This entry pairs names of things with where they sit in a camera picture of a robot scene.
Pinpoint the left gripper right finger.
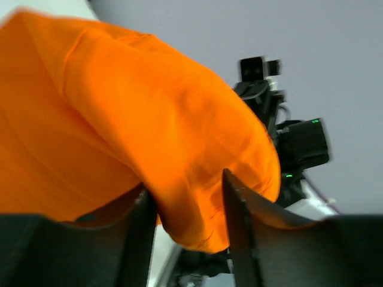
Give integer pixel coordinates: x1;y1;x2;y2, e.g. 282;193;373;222
223;169;382;286

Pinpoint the orange bucket hat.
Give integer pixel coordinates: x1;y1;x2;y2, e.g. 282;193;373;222
1;10;281;253

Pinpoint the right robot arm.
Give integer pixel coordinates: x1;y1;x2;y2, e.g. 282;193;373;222
154;56;338;286

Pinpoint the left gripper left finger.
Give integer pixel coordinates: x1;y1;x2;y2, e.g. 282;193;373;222
1;188;157;286

